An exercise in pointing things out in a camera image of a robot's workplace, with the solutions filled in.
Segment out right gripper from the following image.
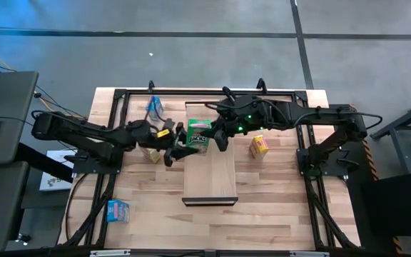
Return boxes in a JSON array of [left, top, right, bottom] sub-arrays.
[[201, 86, 263, 152]]

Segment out white printed box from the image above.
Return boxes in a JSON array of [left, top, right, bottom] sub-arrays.
[[39, 148, 76, 192]]

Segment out green cereal box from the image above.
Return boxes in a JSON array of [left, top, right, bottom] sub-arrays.
[[186, 119, 213, 155]]

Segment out blue cereal box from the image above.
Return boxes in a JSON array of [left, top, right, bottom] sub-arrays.
[[106, 199, 131, 224], [145, 95, 165, 122]]

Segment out desk caster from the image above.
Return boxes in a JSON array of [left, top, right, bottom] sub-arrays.
[[15, 233, 32, 246]]

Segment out silver metal bracket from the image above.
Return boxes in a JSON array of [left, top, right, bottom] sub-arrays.
[[89, 249, 131, 257], [289, 251, 331, 257]]

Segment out black cabinet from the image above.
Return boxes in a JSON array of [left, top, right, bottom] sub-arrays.
[[347, 169, 411, 237]]

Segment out black mat hazard stripes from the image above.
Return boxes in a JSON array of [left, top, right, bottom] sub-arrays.
[[328, 103, 405, 256]]

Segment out yellow cereal box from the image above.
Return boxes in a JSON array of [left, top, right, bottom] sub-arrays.
[[139, 144, 162, 164], [249, 134, 270, 160]]

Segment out black aluminium table frame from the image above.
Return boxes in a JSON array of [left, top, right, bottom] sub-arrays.
[[61, 88, 362, 257]]

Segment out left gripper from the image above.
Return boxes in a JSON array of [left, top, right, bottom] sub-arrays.
[[155, 119, 199, 168]]

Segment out grey desk top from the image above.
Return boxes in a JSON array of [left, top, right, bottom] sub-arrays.
[[0, 70, 39, 167], [0, 161, 30, 253]]

